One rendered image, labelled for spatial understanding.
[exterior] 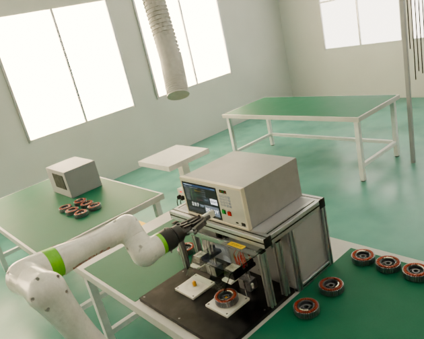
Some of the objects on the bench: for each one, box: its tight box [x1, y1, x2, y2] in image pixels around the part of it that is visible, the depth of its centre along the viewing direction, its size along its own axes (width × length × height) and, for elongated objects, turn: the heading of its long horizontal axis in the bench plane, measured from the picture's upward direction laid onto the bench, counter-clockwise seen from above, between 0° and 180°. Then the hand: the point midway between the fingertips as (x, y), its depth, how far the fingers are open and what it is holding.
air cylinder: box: [238, 274, 258, 292], centre depth 211 cm, size 5×8×6 cm
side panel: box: [287, 206, 333, 293], centre depth 207 cm, size 28×3×32 cm, turn 164°
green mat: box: [247, 248, 424, 339], centre depth 178 cm, size 94×61×1 cm, turn 164°
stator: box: [318, 276, 345, 297], centre depth 199 cm, size 11×11×4 cm
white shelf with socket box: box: [138, 145, 209, 206], centre depth 307 cm, size 35×37×46 cm
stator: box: [293, 297, 320, 319], centre depth 189 cm, size 11×11×4 cm
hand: (208, 215), depth 194 cm, fingers closed
